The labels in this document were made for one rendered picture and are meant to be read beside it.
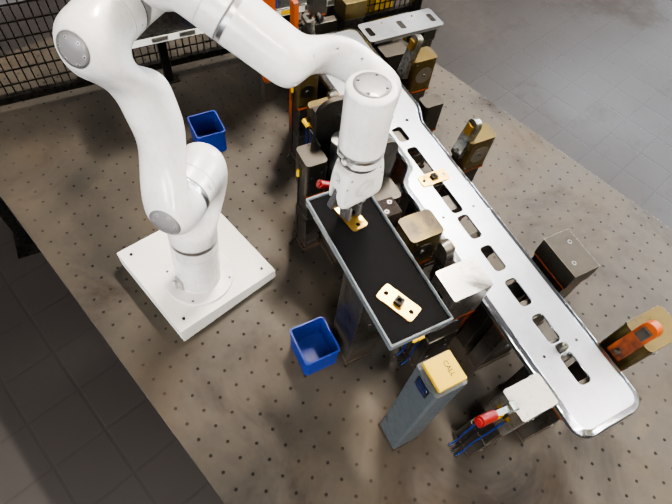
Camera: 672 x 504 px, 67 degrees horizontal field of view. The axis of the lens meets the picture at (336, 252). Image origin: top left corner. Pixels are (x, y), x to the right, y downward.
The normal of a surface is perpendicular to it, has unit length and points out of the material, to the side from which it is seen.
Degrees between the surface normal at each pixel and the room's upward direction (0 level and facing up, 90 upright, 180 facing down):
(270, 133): 0
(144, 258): 4
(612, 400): 0
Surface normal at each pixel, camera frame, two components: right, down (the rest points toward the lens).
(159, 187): -0.25, 0.39
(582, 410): 0.08, -0.53
